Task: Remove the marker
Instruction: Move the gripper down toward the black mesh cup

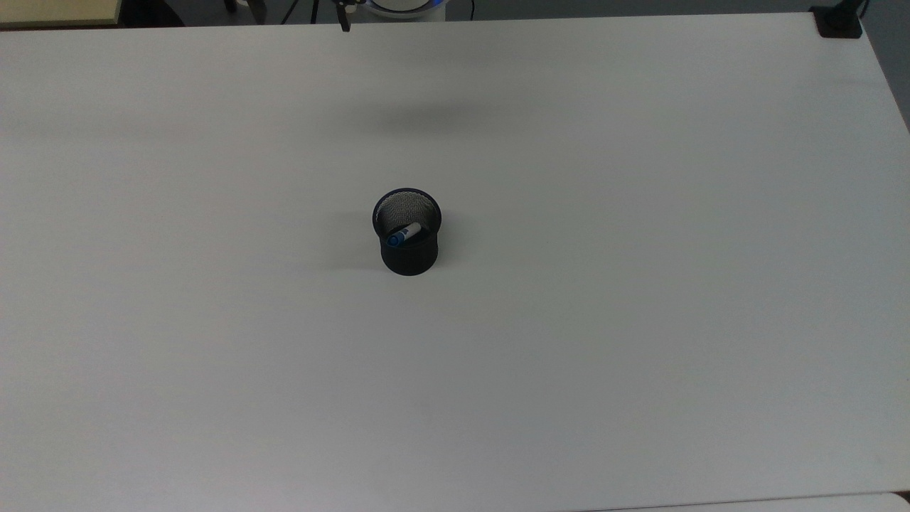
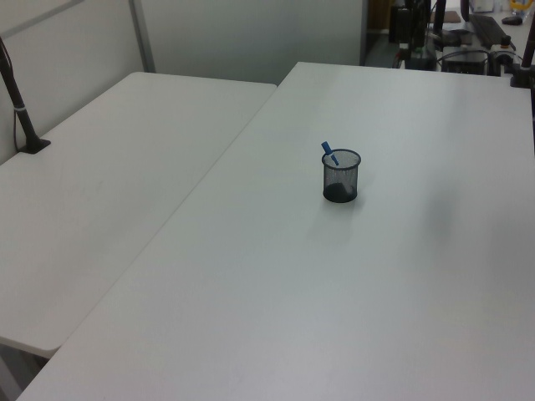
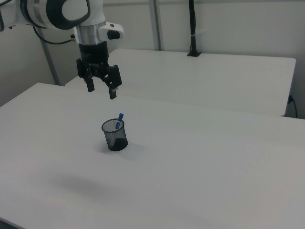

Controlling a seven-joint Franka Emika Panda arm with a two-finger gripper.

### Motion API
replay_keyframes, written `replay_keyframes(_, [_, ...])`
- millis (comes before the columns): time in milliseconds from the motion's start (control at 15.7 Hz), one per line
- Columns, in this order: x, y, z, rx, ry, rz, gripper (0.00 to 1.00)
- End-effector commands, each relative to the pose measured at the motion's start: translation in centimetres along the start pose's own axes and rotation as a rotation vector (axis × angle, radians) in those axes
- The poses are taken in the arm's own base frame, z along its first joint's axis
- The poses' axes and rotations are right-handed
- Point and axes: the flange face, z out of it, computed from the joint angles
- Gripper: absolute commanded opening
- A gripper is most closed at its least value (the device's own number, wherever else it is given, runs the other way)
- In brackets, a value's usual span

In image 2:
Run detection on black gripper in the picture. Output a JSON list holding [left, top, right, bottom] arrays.
[[390, 0, 431, 60]]

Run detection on blue capped white marker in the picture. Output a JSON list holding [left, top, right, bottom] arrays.
[[320, 140, 341, 167]]

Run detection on black box with green light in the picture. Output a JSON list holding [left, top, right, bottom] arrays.
[[407, 40, 436, 70]]

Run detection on black monitor stand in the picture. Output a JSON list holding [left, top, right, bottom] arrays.
[[425, 0, 474, 48]]

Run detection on black electronics box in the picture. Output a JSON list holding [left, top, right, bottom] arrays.
[[441, 45, 491, 77]]

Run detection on black keyboard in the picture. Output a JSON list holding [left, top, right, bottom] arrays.
[[468, 13, 510, 48]]

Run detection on black mesh pen cup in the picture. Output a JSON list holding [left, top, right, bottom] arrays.
[[321, 147, 362, 205]]

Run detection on silver camera device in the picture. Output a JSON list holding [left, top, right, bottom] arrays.
[[487, 48, 516, 77]]

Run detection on black clamped camera stand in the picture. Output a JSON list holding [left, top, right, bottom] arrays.
[[508, 24, 535, 89]]

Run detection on grey partition post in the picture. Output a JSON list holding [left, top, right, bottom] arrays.
[[126, 0, 157, 74]]

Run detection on black camera stand with tape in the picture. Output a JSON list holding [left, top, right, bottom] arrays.
[[0, 35, 52, 155]]

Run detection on thin black cable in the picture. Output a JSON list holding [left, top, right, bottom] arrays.
[[0, 39, 23, 152]]

